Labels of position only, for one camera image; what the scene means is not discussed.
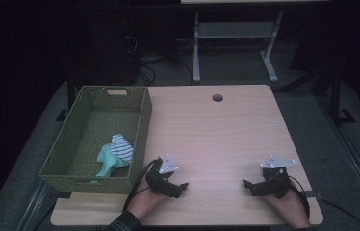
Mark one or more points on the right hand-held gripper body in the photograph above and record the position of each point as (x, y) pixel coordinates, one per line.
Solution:
(276, 183)

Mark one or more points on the person's right hand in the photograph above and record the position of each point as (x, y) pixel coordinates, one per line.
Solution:
(293, 205)

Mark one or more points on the black metal frame post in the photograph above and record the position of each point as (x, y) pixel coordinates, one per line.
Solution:
(336, 96)
(71, 93)

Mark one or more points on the green woven basket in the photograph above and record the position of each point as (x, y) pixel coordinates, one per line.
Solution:
(104, 128)

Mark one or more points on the grey table clamp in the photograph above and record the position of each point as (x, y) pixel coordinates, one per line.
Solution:
(313, 194)

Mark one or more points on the teal baby bib striped lining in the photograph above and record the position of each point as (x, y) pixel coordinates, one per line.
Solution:
(110, 160)

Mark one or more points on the white metal desk frame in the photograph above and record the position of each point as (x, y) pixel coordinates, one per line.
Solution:
(236, 30)

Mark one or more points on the aluminium rail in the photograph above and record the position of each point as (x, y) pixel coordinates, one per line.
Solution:
(37, 205)
(354, 160)

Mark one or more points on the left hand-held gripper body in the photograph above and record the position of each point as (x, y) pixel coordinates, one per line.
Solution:
(160, 179)

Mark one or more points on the person's left hand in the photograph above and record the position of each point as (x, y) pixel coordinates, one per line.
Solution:
(144, 202)

